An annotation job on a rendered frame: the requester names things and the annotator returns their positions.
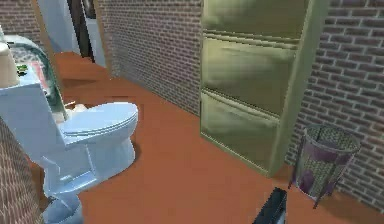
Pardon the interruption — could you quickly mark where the olive green chest of drawers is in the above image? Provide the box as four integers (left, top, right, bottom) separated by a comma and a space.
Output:
199, 0, 331, 178

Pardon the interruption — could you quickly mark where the pale blue toilet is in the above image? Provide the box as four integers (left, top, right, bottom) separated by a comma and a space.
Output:
0, 63, 140, 224

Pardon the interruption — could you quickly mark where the dark room door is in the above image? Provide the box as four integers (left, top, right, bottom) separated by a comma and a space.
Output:
66, 0, 96, 63

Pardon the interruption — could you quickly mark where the beige toilet paper roll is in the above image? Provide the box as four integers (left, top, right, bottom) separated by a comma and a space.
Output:
0, 42, 21, 89

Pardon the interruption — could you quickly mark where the grey wire mesh bin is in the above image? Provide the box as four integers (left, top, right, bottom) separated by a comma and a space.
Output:
288, 123, 362, 210

